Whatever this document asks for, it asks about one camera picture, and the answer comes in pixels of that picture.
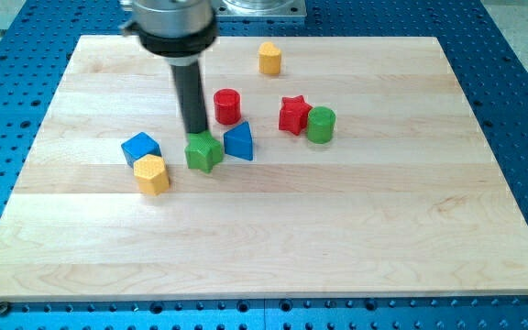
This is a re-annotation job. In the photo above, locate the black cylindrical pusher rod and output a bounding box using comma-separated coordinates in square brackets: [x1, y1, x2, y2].
[170, 61, 208, 134]

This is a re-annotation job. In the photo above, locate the green star block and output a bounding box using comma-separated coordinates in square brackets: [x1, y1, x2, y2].
[184, 130, 224, 173]

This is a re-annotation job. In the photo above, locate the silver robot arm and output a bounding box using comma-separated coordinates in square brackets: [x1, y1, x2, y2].
[120, 0, 218, 134]

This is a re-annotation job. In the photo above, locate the wooden board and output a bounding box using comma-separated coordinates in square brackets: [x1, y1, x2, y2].
[0, 36, 528, 302]

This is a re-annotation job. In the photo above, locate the red cylinder block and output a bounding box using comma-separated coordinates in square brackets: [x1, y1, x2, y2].
[214, 88, 241, 125]

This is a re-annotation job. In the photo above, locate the blue triangle block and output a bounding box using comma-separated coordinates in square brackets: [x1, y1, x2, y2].
[224, 122, 254, 160]

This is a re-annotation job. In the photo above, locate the yellow heart block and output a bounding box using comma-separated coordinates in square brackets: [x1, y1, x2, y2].
[258, 41, 282, 75]

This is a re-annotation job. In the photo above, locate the blue cube block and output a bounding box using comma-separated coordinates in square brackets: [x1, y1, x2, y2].
[121, 132, 161, 168]

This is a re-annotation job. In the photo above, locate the yellow hexagon block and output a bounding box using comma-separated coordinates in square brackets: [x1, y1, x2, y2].
[133, 154, 170, 196]

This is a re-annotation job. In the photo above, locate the red star block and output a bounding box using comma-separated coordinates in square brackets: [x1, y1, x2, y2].
[278, 95, 313, 136]

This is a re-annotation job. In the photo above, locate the green cylinder block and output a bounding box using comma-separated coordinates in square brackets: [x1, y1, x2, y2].
[306, 106, 336, 144]

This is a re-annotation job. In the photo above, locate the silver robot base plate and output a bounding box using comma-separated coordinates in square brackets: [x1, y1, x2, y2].
[211, 0, 307, 18]

